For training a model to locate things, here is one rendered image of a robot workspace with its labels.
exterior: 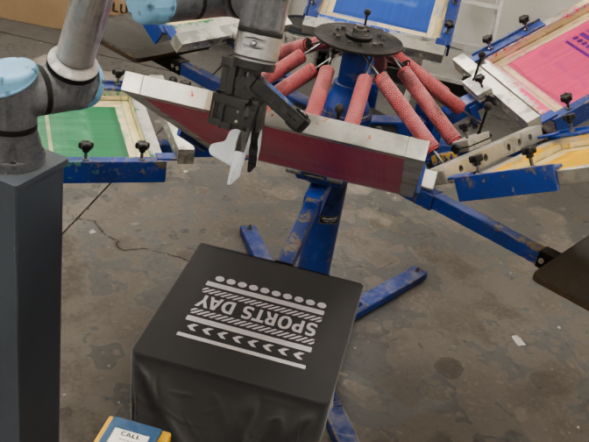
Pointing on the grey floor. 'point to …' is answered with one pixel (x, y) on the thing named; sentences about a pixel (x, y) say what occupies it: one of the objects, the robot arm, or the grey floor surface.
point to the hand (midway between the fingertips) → (243, 180)
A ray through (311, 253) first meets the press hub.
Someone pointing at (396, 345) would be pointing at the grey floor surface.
